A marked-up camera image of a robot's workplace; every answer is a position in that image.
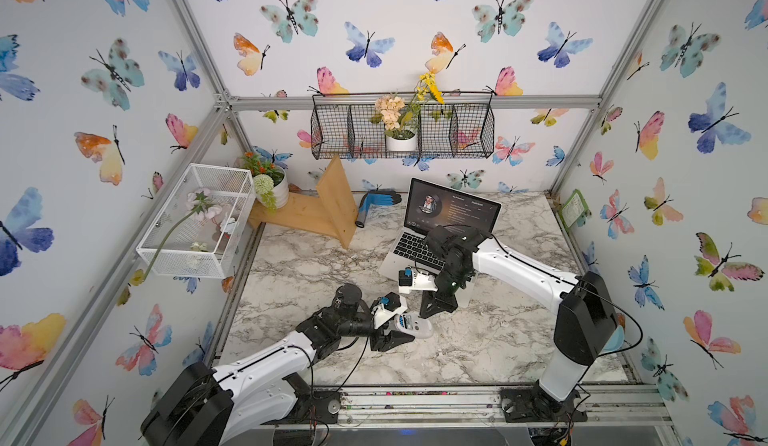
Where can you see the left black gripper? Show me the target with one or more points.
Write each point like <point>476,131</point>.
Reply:
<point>386,340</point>

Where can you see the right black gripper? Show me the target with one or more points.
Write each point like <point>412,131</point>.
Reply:
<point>430,299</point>

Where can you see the silver laptop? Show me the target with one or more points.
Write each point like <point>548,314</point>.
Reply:
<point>433,214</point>

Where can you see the white wireless mouse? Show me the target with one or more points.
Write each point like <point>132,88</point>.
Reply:
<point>412,325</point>

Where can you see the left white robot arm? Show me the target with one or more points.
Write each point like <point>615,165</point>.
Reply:
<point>212,405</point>

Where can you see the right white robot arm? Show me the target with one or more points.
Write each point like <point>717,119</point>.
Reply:
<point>586,325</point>

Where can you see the wooden corner shelf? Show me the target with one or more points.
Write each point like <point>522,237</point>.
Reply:
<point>332,212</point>

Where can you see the white pot peach flowers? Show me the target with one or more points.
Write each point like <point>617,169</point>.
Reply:
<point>401,118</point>

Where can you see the light blue plastic object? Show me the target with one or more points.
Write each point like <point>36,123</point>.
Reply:
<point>615,341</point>

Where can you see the white pot green plant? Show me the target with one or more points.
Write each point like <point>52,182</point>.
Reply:
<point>269,178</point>

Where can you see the pink artificial flower stem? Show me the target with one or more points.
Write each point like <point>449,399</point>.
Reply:
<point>186,244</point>

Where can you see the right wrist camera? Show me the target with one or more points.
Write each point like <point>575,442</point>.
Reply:
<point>410,280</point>

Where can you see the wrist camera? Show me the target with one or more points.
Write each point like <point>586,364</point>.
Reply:
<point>410,280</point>
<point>387,308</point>

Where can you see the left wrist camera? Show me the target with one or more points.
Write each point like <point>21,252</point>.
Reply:
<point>387,308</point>

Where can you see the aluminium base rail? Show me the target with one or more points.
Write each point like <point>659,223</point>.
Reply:
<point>441,406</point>

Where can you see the black wire wall basket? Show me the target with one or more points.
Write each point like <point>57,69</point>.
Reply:
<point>380,126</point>

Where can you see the white wire cage box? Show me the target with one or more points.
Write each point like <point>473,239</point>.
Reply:
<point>234,185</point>

